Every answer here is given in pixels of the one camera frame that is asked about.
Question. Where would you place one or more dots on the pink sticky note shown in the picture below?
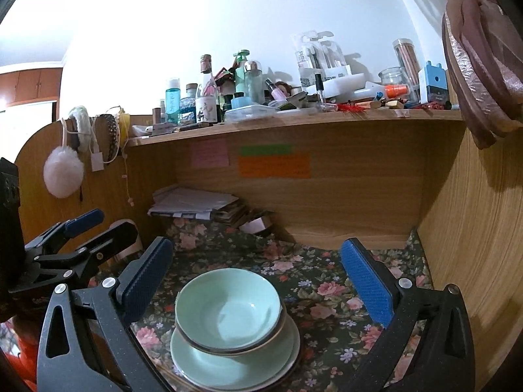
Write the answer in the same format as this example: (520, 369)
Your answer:
(209, 153)

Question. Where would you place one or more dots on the clear blister pack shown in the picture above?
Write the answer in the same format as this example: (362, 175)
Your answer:
(320, 59)

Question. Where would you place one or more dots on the floral tablecloth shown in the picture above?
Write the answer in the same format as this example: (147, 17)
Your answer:
(327, 306)

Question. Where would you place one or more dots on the cream mug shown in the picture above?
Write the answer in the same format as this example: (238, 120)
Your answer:
(135, 251)

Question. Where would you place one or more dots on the blue pencil sharpener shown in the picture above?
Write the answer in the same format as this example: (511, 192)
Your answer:
(433, 83)

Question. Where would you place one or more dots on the wooden wall cabinet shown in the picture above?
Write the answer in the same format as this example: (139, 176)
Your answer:
(32, 85)

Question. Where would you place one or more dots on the yellow headband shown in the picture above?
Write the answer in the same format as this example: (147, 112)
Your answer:
(124, 126)

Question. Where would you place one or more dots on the pink bowl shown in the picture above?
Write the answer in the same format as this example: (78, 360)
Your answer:
(245, 353)

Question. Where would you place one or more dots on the mint green bowl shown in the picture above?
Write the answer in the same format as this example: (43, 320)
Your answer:
(229, 306)

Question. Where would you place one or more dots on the mint green plate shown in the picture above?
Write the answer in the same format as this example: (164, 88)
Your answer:
(229, 373)

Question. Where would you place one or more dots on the mint green pump bottle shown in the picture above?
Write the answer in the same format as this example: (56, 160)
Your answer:
(241, 73)

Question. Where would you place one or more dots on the small white box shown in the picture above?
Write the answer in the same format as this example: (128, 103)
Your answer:
(257, 225)

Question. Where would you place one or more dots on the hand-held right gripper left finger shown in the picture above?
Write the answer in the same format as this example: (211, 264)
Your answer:
(147, 277)

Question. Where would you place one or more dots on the stack of brown notebooks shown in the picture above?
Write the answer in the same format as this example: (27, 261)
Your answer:
(231, 215)

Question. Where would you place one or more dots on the clear bottle silver cap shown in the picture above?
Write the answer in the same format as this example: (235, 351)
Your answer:
(254, 83)

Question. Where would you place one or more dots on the clear plastic box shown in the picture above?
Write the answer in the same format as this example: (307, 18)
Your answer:
(251, 113)

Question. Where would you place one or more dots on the white fluffy headband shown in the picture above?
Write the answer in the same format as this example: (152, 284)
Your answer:
(83, 126)

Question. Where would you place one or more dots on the glass jar blue liquid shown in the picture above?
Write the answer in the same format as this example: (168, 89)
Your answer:
(188, 110)

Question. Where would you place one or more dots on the person's left forearm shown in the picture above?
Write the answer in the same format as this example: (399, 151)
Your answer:
(24, 347)

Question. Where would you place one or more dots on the pink striped curtain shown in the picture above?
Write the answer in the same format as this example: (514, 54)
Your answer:
(478, 69)

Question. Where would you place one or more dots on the stack of white papers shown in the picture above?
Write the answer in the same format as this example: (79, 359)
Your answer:
(188, 200)

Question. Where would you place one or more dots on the empty glass jar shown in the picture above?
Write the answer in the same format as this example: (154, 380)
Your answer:
(392, 77)

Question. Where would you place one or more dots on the white bottle orange cap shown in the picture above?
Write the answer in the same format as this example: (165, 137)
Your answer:
(396, 90)

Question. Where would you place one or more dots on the green sticky note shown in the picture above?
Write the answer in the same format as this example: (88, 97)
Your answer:
(265, 150)

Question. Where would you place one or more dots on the teal liquid bottle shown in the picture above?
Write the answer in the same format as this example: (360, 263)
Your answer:
(173, 104)

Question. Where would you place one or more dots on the dark patterned headband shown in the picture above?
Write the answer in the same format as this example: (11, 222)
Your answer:
(111, 134)

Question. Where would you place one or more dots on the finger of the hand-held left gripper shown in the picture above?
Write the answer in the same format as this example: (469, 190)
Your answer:
(83, 221)
(118, 232)

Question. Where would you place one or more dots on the white fluffy pompom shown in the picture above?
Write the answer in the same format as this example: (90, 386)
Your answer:
(63, 173)

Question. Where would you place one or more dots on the white paper tag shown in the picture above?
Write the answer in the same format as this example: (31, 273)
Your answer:
(97, 162)

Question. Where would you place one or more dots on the clear bottle illustrated label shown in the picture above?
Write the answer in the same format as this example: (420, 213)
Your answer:
(206, 106)

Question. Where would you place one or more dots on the clear tube of pencils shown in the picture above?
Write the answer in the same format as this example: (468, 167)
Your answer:
(406, 67)

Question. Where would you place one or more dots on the nail polish bottle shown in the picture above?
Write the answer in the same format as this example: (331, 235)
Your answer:
(320, 90)

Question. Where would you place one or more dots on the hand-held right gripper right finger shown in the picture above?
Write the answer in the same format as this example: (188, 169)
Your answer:
(367, 281)

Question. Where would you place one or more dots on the orange sticky note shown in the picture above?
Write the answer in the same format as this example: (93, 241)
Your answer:
(274, 166)

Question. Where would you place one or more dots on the brown cosmetic tube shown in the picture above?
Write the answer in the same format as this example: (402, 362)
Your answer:
(157, 116)

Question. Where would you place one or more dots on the light blue round container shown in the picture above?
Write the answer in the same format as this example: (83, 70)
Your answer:
(240, 102)

